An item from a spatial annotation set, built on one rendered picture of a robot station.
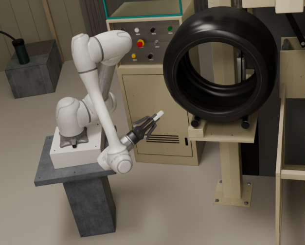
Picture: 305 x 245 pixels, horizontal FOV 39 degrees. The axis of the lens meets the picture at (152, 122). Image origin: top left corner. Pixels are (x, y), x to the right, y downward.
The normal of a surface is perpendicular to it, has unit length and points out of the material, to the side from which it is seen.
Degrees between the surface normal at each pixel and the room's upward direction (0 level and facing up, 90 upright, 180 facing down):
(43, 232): 0
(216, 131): 0
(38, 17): 90
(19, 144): 0
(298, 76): 90
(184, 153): 90
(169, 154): 90
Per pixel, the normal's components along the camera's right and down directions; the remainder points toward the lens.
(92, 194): 0.06, 0.53
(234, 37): -0.22, 0.40
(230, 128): -0.15, -0.84
